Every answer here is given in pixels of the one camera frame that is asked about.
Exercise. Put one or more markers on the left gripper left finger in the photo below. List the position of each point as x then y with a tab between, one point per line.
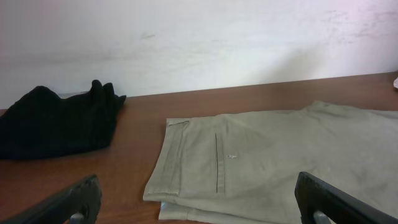
77	203

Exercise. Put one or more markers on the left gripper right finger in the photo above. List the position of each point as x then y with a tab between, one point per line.
320	202

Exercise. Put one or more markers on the khaki green shorts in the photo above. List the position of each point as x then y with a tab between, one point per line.
242	168

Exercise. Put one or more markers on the black folded garment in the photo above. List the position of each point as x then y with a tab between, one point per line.
43	125

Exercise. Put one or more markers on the white garment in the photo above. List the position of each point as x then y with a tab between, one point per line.
395	83

